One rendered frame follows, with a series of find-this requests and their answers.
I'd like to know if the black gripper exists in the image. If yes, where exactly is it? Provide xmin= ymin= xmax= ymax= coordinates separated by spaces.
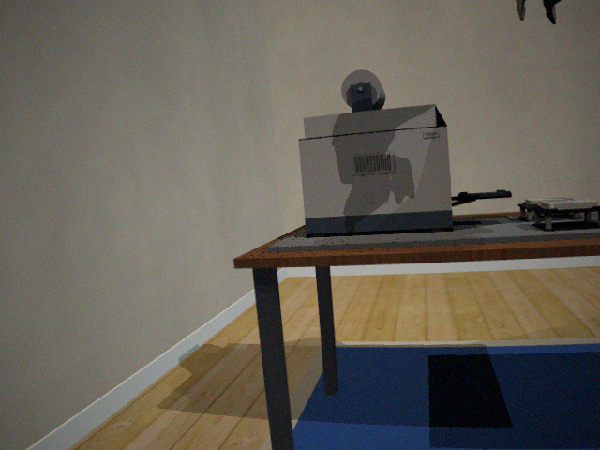
xmin=516 ymin=0 xmax=561 ymax=24

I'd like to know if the white well plate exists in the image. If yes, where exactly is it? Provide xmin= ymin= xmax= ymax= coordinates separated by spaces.
xmin=540 ymin=200 xmax=599 ymax=210

